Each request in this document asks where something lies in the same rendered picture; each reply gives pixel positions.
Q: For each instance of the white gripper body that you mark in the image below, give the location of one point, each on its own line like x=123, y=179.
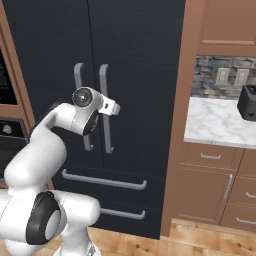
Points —
x=115, y=108

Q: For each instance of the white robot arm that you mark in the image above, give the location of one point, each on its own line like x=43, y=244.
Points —
x=36, y=150

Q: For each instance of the black fridge door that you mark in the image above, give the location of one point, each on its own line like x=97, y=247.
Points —
x=140, y=83
x=46, y=50

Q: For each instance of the black fridge drawer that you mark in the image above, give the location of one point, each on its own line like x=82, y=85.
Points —
x=133, y=196
x=133, y=226

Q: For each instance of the brown tall side panel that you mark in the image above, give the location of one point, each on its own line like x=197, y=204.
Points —
x=181, y=100

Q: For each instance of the brown drawer front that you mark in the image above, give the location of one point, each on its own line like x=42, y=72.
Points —
x=248, y=163
x=241, y=190
x=233, y=215
x=213, y=150

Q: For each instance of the black microwave oven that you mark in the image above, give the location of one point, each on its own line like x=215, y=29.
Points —
x=5, y=83

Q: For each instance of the black toaster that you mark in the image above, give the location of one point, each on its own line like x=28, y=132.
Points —
x=248, y=103

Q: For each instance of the black wall oven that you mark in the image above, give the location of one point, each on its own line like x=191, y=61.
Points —
x=10, y=140

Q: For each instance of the white wall socket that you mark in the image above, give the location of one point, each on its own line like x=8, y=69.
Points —
x=222, y=76
x=241, y=77

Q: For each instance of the brown wall cupboard door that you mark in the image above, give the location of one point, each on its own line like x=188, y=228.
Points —
x=230, y=21

